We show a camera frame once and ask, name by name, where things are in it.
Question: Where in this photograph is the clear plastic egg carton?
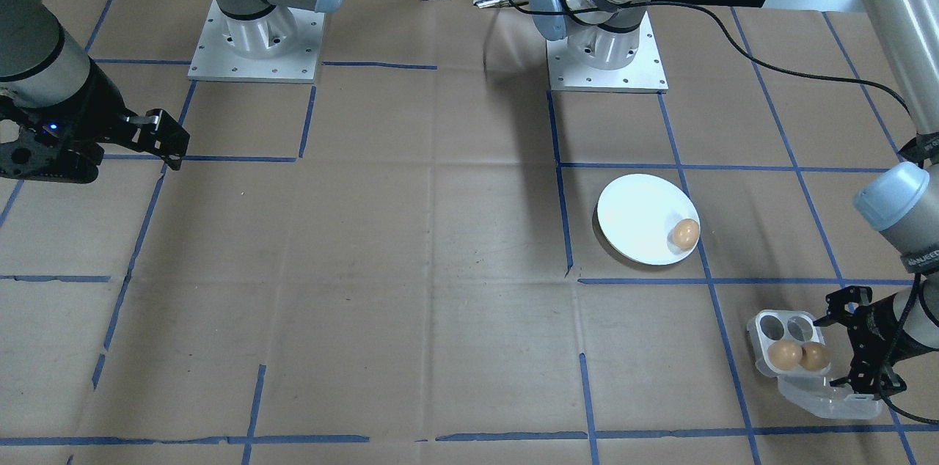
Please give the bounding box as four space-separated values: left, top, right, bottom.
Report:
746 309 886 422

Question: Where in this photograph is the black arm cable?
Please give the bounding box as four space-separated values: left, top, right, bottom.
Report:
510 0 939 425

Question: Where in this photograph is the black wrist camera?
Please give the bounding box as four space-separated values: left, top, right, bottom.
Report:
0 144 101 184

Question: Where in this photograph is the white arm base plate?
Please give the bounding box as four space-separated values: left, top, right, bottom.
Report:
547 10 670 94
187 0 327 84

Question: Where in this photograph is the white round plate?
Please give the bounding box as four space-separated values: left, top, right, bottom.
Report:
596 174 701 266

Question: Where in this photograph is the brown egg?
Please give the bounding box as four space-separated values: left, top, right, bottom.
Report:
800 342 831 373
767 339 805 370
671 219 701 249

